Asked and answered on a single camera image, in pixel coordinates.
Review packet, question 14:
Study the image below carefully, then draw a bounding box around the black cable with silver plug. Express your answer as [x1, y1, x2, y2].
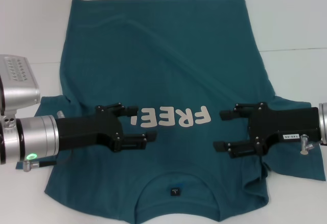
[22, 159, 57, 172]

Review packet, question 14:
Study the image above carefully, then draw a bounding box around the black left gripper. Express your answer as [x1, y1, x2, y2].
[55, 102, 158, 154]

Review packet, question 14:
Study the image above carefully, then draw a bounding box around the teal t-shirt with white print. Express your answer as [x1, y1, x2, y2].
[15, 0, 327, 224]

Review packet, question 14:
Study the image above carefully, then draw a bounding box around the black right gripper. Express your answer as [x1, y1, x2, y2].
[214, 102, 320, 158]

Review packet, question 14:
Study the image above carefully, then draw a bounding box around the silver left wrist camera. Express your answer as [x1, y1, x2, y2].
[0, 54, 41, 115]

